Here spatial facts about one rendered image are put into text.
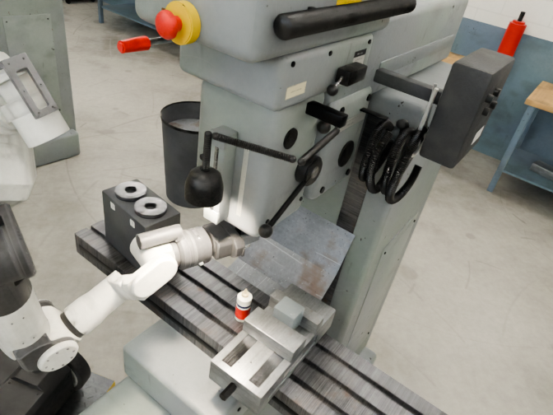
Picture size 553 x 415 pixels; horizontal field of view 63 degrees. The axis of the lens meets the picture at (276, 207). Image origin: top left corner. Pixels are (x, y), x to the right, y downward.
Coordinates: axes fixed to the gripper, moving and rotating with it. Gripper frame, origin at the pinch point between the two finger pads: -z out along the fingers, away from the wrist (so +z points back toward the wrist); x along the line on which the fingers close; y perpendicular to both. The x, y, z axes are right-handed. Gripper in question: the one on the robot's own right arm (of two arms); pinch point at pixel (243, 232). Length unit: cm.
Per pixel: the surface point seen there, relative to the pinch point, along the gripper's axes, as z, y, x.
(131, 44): 27, -47, 1
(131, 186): 13.6, 7.9, 40.1
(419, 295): -164, 122, 26
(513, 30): -377, -3, 150
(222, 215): 10.2, -12.1, -5.6
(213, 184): 17.2, -25.7, -12.2
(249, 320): 3.8, 16.7, -13.4
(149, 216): 14.2, 8.4, 24.8
